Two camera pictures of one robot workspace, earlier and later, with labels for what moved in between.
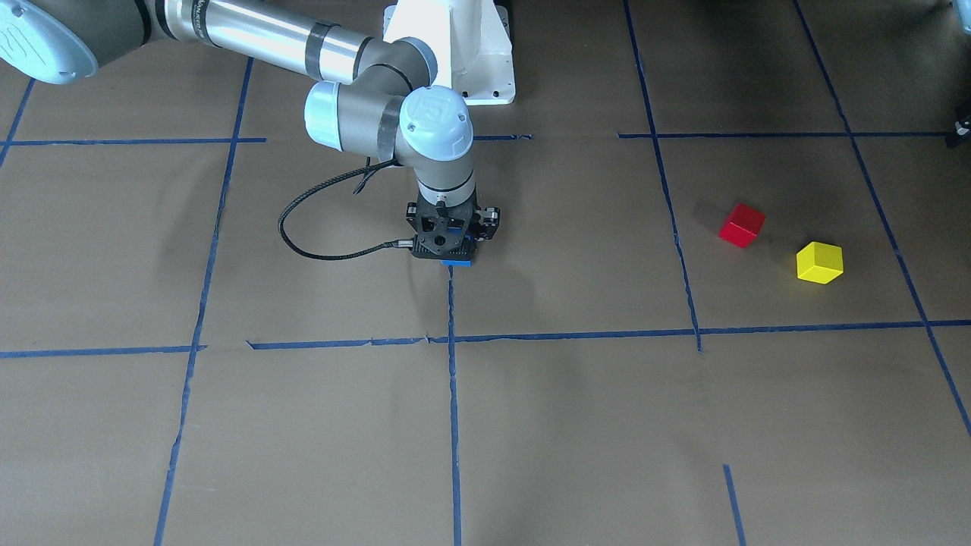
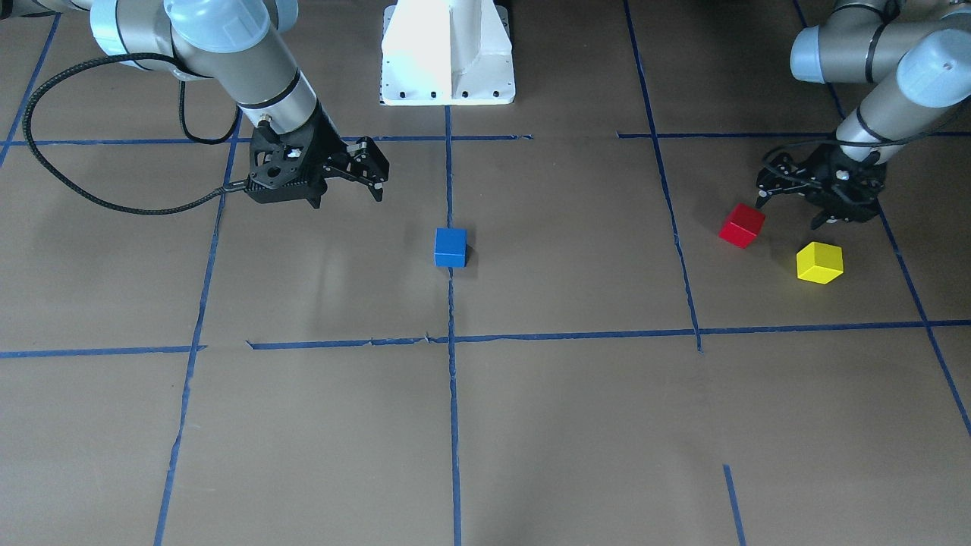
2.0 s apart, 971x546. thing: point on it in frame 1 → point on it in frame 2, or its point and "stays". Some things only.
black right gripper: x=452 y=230 → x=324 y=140
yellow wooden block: x=820 y=262 stays
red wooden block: x=743 y=225 stays
